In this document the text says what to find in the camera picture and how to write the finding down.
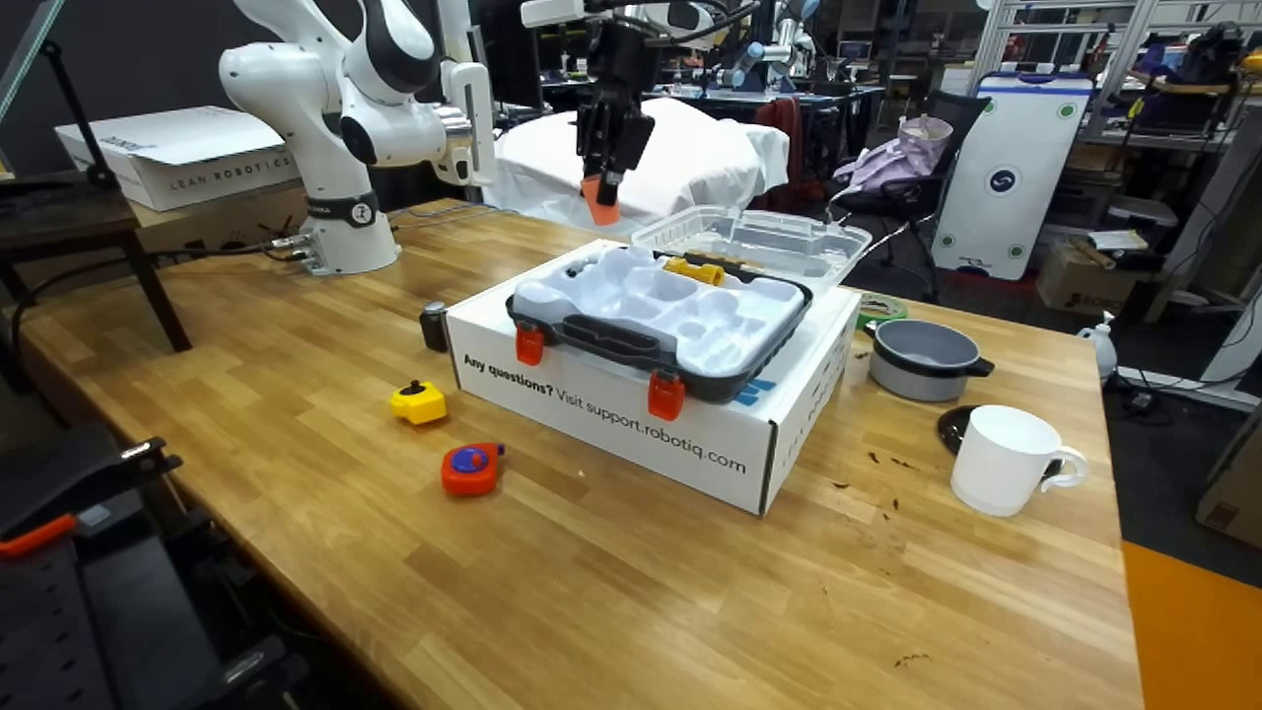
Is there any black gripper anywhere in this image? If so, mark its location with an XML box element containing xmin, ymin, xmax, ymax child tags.
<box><xmin>571</xmin><ymin>25</ymin><xmax>658</xmax><ymax>212</ymax></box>

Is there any small orange cup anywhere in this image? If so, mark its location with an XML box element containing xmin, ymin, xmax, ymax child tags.
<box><xmin>581</xmin><ymin>168</ymin><xmax>627</xmax><ymax>229</ymax></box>

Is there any grey toolbox with clear lid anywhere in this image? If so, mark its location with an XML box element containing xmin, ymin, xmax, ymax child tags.
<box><xmin>507</xmin><ymin>202</ymin><xmax>880</xmax><ymax>425</ymax></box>

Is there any white plastic bag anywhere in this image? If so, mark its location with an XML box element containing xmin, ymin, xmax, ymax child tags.
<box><xmin>484</xmin><ymin>89</ymin><xmax>796</xmax><ymax>229</ymax></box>

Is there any yellow black tool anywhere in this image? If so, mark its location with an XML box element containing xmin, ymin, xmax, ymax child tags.
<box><xmin>658</xmin><ymin>251</ymin><xmax>729</xmax><ymax>289</ymax></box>

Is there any purple cloth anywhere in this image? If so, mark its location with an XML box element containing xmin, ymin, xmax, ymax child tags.
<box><xmin>829</xmin><ymin>109</ymin><xmax>963</xmax><ymax>206</ymax></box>

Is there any small green item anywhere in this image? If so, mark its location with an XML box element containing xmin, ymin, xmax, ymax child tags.
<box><xmin>860</xmin><ymin>295</ymin><xmax>911</xmax><ymax>333</ymax></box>

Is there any yellow tape measure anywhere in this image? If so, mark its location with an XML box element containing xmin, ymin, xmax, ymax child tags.
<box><xmin>387</xmin><ymin>373</ymin><xmax>454</xmax><ymax>430</ymax></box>

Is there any black office chair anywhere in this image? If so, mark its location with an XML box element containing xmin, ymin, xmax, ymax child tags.
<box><xmin>842</xmin><ymin>89</ymin><xmax>1000</xmax><ymax>300</ymax></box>

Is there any red tape measure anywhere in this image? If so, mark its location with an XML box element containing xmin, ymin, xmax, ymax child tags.
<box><xmin>438</xmin><ymin>439</ymin><xmax>509</xmax><ymax>506</ymax></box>

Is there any grey cooking pot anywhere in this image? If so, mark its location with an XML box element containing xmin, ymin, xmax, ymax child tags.
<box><xmin>865</xmin><ymin>317</ymin><xmax>1000</xmax><ymax>408</ymax></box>

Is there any black round coaster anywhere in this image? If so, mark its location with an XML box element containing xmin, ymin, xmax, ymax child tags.
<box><xmin>934</xmin><ymin>404</ymin><xmax>1064</xmax><ymax>486</ymax></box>

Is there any flat white cardboard box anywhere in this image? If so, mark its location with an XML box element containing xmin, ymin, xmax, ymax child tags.
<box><xmin>50</xmin><ymin>103</ymin><xmax>300</xmax><ymax>218</ymax></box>

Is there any brown cardboard box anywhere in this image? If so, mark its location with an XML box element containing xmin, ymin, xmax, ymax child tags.
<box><xmin>1032</xmin><ymin>233</ymin><xmax>1149</xmax><ymax>318</ymax></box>

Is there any black tripod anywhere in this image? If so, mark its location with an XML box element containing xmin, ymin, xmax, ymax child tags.
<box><xmin>37</xmin><ymin>34</ymin><xmax>199</xmax><ymax>355</ymax></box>

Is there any white ceramic mug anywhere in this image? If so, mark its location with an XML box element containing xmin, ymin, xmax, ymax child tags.
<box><xmin>948</xmin><ymin>404</ymin><xmax>1097</xmax><ymax>523</ymax></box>

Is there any clear pump bottle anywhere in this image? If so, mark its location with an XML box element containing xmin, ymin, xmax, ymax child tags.
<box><xmin>1077</xmin><ymin>308</ymin><xmax>1123</xmax><ymax>388</ymax></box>

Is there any teal white bar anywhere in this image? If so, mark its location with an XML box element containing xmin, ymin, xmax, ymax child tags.
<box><xmin>0</xmin><ymin>0</ymin><xmax>67</xmax><ymax>129</ymax></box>

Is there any black perforated cart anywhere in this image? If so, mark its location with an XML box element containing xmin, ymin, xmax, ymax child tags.
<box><xmin>0</xmin><ymin>430</ymin><xmax>311</xmax><ymax>710</ymax></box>

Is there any tan cardboard box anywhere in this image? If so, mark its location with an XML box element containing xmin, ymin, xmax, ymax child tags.
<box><xmin>1194</xmin><ymin>408</ymin><xmax>1262</xmax><ymax>556</ymax></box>

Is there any orange handled clamp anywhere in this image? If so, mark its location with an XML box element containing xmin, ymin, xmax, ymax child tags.
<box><xmin>0</xmin><ymin>510</ymin><xmax>82</xmax><ymax>567</ymax></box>

